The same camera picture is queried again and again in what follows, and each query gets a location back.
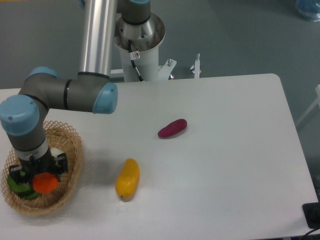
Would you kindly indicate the purple sweet potato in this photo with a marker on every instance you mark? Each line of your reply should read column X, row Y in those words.
column 173, row 128

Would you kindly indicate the orange fruit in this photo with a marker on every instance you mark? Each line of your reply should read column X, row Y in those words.
column 44, row 183

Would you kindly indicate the woven wicker basket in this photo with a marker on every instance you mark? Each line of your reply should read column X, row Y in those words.
column 61, row 136

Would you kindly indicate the green bok choy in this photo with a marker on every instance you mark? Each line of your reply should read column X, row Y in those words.
column 25, row 191

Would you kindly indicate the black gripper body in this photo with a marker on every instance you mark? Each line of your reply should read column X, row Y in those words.
column 35, row 166

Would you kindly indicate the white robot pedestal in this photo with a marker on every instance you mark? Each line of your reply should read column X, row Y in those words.
column 138, row 47

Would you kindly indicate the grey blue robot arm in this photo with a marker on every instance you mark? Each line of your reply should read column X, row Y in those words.
column 22, row 115

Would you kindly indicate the yellow mango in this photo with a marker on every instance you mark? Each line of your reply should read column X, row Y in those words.
column 128, row 179

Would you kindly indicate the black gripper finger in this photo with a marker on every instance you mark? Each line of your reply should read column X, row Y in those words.
column 19, row 176
column 60, row 165

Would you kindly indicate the white frame at right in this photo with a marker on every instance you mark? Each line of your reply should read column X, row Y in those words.
column 310, row 112

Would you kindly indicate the black device at edge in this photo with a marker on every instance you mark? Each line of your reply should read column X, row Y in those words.
column 312, row 214

